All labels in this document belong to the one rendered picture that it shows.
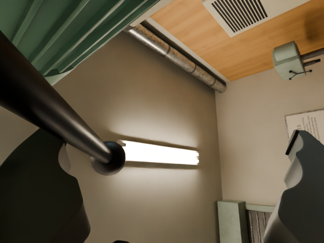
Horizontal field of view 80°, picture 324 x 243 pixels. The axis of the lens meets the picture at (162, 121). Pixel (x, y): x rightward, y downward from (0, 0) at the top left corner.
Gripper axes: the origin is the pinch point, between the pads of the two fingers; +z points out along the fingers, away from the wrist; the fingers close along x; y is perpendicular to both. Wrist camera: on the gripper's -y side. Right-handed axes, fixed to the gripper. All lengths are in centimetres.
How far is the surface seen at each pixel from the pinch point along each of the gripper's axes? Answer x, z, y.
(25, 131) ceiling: -92, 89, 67
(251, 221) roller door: 121, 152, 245
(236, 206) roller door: 96, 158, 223
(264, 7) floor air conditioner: 68, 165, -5
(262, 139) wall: 136, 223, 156
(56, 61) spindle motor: -9.6, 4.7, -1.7
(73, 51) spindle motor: -8.6, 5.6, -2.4
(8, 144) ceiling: -96, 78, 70
